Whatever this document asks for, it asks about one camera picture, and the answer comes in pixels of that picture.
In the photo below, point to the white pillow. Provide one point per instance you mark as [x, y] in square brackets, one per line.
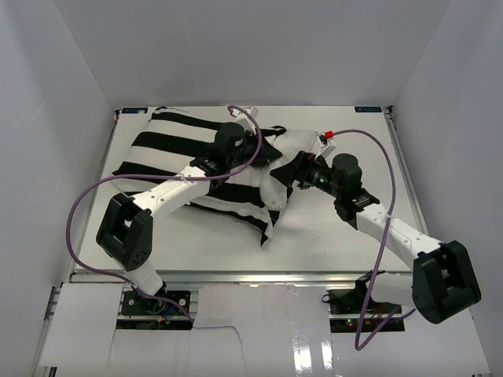
[267, 186]

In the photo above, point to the blue corner label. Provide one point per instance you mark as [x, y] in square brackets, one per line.
[134, 110]
[368, 109]

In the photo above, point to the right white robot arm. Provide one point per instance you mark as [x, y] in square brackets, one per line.
[443, 281]

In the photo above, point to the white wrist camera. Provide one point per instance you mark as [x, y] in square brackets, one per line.
[242, 119]
[325, 144]

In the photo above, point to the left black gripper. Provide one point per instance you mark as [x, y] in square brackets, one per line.
[268, 153]

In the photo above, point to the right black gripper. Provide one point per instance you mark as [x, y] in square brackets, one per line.
[303, 164]

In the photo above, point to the left blue corner label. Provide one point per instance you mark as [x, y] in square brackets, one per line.
[134, 110]

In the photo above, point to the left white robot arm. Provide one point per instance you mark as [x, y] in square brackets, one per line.
[126, 230]

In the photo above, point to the black white striped pillowcase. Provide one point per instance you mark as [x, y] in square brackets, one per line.
[171, 139]

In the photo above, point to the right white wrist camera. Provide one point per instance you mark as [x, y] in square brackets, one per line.
[325, 144]

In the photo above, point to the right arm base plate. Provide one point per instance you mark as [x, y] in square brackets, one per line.
[353, 310]

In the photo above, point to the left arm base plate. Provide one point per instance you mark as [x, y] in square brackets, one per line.
[140, 313]

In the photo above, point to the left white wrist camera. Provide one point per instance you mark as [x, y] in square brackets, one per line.
[242, 119]

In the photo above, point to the aluminium table frame rail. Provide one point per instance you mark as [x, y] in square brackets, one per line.
[419, 219]

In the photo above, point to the right blue corner label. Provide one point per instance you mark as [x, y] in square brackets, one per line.
[368, 109]

